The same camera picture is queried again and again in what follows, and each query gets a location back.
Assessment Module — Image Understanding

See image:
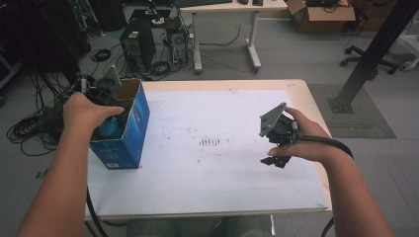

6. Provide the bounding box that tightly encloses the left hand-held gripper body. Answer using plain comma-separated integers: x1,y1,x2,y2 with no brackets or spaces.
77,64,123,107

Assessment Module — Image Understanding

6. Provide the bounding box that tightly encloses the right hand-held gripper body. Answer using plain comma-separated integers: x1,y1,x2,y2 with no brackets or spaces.
259,102,301,148

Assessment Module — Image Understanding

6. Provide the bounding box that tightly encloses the blue plastic bottle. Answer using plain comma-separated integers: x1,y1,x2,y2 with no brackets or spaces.
98,116,126,139

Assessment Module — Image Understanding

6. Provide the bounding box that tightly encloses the blue cardboard box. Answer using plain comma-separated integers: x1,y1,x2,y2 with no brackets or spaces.
89,77,151,171

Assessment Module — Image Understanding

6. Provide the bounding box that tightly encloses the person's left hand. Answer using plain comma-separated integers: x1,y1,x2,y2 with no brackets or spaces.
62,92,126,139

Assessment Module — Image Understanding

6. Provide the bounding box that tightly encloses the person's right hand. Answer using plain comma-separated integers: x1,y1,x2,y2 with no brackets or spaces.
267,107,332,165

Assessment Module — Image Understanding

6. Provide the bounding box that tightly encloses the black computer tower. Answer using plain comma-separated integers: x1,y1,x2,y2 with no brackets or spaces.
119,9,157,73

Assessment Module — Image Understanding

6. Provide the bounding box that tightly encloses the dark grey floor mat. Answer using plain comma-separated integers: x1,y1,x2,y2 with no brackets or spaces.
307,83,397,140

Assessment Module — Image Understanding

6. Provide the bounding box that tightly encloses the small open computer case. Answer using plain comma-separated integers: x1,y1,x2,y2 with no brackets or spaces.
165,19,190,66

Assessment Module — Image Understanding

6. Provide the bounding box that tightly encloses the black office chair base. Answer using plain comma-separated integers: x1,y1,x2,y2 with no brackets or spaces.
340,44,400,76

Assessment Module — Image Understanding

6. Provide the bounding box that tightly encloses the brown cardboard box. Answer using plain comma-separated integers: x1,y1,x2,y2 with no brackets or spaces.
286,0,358,35

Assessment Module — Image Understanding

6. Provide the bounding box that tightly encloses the light wooden desk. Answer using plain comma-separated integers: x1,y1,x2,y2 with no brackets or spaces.
179,0,289,75

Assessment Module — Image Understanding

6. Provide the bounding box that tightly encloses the black keyboard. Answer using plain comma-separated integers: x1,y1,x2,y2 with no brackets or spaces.
173,0,234,8

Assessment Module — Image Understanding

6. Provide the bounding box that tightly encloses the black cable coil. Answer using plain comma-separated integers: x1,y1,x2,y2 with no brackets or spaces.
149,60,172,77
90,47,113,63

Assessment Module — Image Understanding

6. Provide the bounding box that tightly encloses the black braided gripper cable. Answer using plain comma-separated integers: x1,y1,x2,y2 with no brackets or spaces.
291,120,355,237

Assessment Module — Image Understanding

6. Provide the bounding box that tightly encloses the bundle of black floor cables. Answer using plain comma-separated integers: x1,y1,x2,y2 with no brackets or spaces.
6,70,72,157

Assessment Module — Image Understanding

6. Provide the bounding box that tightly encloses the black metal post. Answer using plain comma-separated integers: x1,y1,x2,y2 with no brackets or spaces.
326,0,419,115

